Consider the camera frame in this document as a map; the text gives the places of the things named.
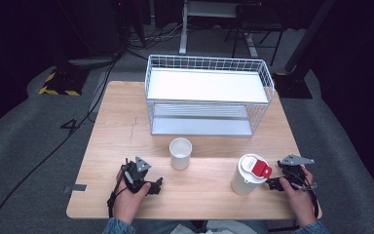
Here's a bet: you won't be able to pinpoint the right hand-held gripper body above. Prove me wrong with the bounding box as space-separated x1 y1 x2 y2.
277 154 318 191

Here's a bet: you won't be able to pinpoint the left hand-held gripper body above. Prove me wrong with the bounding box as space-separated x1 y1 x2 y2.
120 156 152 195

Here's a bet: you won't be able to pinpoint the white tumbler with red lid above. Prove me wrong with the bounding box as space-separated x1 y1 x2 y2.
230 153 273 197

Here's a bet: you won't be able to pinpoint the white cup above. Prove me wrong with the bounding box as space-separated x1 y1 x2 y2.
168 137 193 171

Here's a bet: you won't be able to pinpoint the white wire shelf rack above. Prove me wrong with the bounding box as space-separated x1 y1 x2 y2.
144 54 277 138

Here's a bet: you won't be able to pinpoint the person's left hand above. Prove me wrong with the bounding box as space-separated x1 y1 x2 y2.
113 177 152 224

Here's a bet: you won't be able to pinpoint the person's right hand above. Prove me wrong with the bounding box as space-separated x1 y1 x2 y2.
279 168 319 228

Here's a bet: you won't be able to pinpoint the person's jeans legs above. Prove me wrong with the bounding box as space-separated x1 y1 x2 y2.
131 219 269 234

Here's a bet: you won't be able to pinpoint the grey tape strip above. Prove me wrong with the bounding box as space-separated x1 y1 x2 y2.
63 183 88 194

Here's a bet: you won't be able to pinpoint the black slanted stand with base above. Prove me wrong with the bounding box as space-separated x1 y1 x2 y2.
272 0 337 99

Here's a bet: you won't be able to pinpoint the black yellow striped stand base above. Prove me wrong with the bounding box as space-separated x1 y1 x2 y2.
38 66 91 97

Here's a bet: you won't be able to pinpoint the left hand-held gripper black cable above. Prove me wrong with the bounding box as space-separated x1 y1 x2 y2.
106 179 128 219

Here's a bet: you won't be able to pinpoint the hand-held gripper black cable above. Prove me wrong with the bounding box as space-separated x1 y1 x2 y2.
305 181 321 219
106 179 128 219

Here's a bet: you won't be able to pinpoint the right hand-held gripper black cable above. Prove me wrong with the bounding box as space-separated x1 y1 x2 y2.
305 181 321 219

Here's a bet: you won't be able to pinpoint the long black floor cable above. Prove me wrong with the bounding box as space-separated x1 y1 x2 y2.
0 53 123 234

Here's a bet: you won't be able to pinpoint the bundle of floor cables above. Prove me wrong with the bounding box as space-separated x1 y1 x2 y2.
123 18 189 61

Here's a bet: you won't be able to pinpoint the white desk frame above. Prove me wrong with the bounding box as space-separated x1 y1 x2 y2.
178 0 260 59

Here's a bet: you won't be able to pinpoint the black metal chair frame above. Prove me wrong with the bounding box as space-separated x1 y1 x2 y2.
225 3 286 66

